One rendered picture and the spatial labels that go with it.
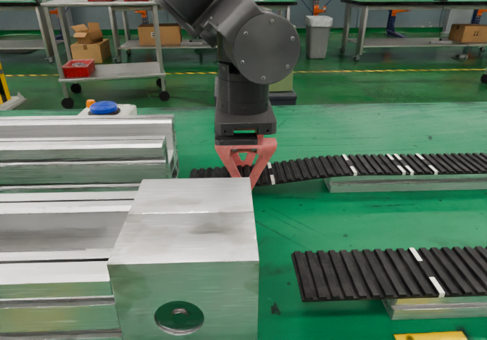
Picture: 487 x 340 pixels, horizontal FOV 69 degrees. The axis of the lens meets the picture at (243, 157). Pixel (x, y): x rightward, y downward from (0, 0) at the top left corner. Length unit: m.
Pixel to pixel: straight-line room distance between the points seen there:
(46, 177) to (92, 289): 0.23
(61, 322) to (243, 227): 0.13
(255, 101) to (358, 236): 0.18
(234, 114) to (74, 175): 0.19
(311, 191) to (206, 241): 0.26
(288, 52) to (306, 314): 0.22
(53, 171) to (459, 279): 0.40
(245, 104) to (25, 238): 0.24
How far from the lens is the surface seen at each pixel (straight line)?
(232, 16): 0.30
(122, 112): 0.59
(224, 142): 0.38
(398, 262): 0.33
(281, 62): 0.31
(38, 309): 0.27
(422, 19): 9.04
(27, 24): 8.89
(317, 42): 5.39
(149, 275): 0.23
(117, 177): 0.42
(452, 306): 0.35
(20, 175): 0.46
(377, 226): 0.43
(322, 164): 0.47
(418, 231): 0.43
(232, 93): 0.38
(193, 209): 0.26
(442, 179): 0.53
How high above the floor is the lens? 1.02
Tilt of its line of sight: 27 degrees down
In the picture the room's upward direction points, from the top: straight up
